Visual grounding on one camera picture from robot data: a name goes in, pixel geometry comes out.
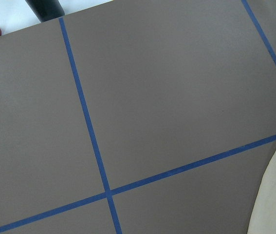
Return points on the black water bottle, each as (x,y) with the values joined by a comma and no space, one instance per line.
(46,10)

